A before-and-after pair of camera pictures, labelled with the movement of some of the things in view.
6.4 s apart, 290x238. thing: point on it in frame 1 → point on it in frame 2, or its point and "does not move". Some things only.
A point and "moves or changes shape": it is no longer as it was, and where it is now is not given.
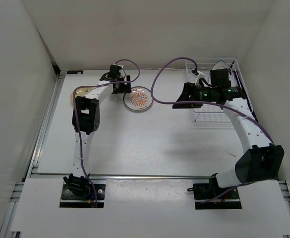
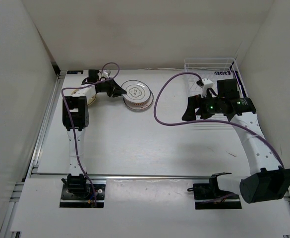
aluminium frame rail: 126,175 does not move
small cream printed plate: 81,91 does not move
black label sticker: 75,72 does not move
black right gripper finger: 188,95 → 194,102
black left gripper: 125,89 → 115,90
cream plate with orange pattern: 140,98 moves or changes shape
